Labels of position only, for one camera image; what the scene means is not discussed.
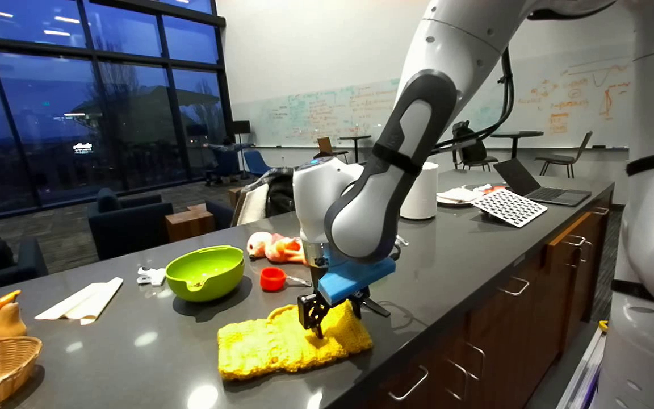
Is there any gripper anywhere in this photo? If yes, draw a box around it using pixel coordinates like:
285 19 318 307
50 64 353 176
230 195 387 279
297 265 392 340

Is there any yellow knitted cloth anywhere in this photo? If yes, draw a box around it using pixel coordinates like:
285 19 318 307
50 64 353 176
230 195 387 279
217 301 374 382

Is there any red measuring cup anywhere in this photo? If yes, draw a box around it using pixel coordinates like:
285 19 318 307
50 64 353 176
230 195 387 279
259 266 313 293

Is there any pink and orange plush toy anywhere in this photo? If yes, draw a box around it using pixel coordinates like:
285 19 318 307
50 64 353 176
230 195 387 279
246 231 307 265

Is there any jacket over chair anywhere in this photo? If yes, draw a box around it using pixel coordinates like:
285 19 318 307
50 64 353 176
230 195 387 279
230 166 297 228

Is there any white cylinder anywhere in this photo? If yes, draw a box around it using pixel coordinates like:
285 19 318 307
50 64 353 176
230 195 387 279
399 161 439 221

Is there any green bowl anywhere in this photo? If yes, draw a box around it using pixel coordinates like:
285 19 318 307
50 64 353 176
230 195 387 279
165 245 246 303

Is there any wooden chair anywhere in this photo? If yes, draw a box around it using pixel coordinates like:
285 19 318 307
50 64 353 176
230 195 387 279
313 136 350 160

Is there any plate with napkins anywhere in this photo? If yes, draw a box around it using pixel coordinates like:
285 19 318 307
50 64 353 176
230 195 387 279
436 183 493 207

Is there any blue chair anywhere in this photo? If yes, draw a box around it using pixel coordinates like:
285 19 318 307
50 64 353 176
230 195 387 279
243 148 274 177

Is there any round black table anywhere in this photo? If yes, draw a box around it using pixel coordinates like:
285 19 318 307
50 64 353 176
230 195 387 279
489 130 545 160
339 134 372 164

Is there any wooden side table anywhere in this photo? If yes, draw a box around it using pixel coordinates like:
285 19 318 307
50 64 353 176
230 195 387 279
165 204 216 244

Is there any person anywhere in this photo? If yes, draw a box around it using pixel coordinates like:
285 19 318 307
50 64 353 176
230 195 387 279
203 136 255 186

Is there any white clip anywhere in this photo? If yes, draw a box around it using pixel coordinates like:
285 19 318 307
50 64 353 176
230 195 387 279
136 266 167 287

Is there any whiteboard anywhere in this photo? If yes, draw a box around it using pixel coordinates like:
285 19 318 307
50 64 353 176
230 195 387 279
230 56 632 149

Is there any white dotted board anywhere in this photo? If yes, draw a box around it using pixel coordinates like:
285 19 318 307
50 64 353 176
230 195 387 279
470 188 549 229

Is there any black music stand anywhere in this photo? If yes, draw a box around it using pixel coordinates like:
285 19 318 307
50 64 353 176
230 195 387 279
232 120 252 178

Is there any chair with black backpack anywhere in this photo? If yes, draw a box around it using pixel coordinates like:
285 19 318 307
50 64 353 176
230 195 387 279
451 120 500 172

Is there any grey laptop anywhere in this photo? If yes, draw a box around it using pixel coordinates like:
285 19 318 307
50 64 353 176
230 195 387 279
493 157 593 208

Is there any folded white paper napkin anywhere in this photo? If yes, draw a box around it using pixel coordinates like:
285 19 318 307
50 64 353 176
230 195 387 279
33 276 125 326

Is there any tan toy pear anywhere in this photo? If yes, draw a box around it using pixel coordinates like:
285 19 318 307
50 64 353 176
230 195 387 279
0 302 28 342

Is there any large window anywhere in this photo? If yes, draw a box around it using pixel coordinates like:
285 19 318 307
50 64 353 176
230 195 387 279
0 0 235 223

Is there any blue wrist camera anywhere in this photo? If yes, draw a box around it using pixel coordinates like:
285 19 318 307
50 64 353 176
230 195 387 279
317 256 397 306

